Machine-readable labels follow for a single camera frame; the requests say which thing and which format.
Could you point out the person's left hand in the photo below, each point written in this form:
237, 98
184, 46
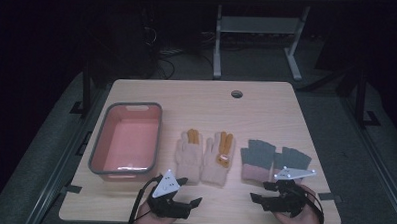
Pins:
152, 222

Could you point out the pink basket with grey rim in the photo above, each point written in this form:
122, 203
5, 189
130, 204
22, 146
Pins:
128, 143

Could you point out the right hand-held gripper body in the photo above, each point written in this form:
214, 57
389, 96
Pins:
292, 198

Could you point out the beige glove with orange bear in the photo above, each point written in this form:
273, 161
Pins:
214, 166

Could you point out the white metal stand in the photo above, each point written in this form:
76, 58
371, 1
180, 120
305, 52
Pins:
258, 24

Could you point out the plain beige knit glove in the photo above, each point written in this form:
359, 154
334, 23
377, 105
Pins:
188, 156

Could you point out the black metal post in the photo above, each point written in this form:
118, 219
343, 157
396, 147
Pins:
86, 88
360, 97

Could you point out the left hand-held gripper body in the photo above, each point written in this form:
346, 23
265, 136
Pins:
165, 186

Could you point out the grey and pink fingerless glove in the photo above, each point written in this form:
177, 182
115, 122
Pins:
293, 158
256, 160

